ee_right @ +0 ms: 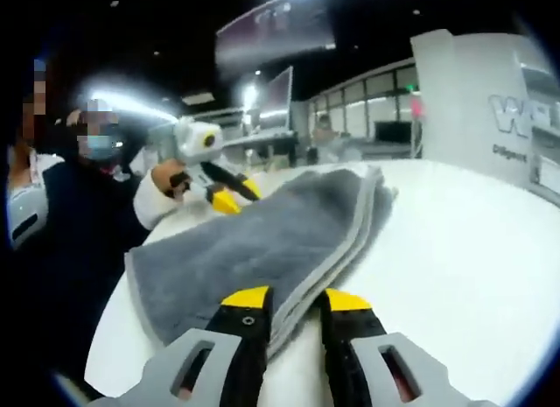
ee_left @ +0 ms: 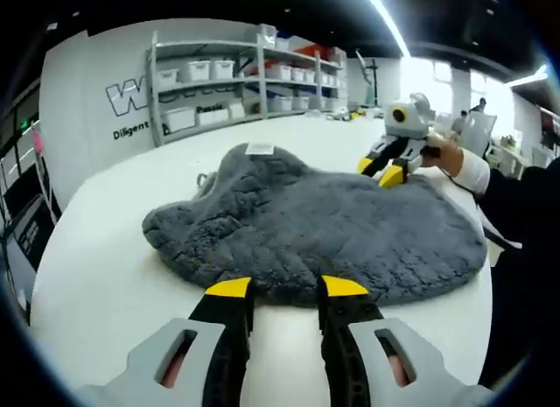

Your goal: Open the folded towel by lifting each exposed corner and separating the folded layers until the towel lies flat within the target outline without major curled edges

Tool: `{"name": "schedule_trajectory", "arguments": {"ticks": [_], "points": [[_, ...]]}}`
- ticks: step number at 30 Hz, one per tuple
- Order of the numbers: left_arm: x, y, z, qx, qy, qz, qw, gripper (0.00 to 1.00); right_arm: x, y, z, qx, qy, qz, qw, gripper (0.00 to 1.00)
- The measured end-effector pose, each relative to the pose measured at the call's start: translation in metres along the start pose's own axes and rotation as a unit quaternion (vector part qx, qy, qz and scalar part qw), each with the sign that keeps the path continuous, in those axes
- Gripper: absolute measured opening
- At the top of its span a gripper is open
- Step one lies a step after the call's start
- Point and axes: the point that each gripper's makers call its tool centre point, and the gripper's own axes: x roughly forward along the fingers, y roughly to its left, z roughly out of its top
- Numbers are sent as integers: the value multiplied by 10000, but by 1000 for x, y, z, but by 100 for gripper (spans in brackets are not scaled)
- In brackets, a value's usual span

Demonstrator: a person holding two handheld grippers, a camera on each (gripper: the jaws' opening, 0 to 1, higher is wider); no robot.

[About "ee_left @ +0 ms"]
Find grey towel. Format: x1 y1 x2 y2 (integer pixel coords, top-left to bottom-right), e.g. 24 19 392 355
142 142 489 307

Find person's right hand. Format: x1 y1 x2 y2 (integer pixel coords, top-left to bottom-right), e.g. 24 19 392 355
422 132 465 179

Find yellow black tool clutter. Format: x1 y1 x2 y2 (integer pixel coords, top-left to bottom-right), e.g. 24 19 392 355
330 108 380 123

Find black floor stand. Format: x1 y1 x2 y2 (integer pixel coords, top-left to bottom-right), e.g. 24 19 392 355
356 47 380 109

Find white panel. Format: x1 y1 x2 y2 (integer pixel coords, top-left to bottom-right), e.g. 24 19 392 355
463 111 498 154

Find long ceiling light strip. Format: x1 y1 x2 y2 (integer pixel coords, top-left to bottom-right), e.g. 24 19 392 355
358 0 410 58

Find short ceiling light strip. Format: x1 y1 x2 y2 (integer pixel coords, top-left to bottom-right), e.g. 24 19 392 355
511 65 550 87

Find grey metal shelf rack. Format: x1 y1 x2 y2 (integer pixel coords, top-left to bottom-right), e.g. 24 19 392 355
146 24 349 148

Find person's dark jacket torso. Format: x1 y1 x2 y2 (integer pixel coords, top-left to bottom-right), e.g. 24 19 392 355
479 231 560 390

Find rows of white storage boxes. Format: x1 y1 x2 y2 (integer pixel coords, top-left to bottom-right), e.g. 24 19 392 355
155 59 342 132

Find black metal rack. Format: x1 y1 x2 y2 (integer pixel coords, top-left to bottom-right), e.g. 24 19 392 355
0 113 62 294

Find pink hanging cloth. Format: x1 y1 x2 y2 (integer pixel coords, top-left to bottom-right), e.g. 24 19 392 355
31 120 47 154

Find black cable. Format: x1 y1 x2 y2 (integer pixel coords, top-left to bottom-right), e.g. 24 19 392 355
441 169 524 251

